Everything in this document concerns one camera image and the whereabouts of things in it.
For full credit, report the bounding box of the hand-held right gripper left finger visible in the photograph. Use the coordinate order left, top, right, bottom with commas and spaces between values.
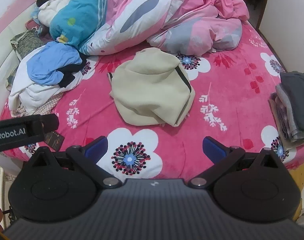
30, 136, 123, 189

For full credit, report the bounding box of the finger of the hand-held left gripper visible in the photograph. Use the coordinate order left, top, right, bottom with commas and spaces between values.
40, 113, 60, 133

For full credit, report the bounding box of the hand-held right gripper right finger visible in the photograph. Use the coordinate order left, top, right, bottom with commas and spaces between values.
188, 136, 282, 189

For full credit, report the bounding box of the beige jacket with black trim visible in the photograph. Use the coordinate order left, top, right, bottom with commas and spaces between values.
107, 47, 196, 127

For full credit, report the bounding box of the stack of folded grey clothes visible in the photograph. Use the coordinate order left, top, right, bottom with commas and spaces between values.
275, 84, 304, 141

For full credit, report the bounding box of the black smartphone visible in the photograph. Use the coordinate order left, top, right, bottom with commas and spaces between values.
45, 130, 66, 151

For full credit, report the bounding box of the houndstooth patterned cloth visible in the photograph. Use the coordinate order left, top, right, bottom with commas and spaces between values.
11, 94, 61, 117

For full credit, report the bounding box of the white cloth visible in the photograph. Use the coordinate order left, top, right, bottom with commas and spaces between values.
8, 46, 85, 114

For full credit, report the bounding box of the black cloth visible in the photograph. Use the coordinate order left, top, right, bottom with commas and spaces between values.
58, 55, 89, 88

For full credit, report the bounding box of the pink floral bed sheet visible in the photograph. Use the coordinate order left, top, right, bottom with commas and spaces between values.
0, 20, 304, 180

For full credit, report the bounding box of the light blue cloth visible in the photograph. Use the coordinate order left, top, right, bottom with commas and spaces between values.
26, 41, 83, 85

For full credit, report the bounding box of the folded striped purple garment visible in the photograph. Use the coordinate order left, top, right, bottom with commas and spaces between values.
268, 92, 292, 140

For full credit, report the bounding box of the white padded headboard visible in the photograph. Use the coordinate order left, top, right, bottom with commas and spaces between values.
0, 5, 39, 120

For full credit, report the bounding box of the grey knit cloth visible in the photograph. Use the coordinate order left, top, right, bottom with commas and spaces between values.
10, 30, 46, 62

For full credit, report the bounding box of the folded dark grey garment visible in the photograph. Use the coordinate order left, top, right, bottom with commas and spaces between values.
279, 71, 304, 132

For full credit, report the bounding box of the person lying in bed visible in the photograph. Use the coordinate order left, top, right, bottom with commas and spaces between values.
38, 0, 79, 27

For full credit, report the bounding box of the pink headboard cover cloth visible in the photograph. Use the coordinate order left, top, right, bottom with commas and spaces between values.
0, 0, 54, 40

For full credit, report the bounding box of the pink white blue duvet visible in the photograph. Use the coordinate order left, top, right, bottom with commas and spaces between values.
49, 0, 250, 56

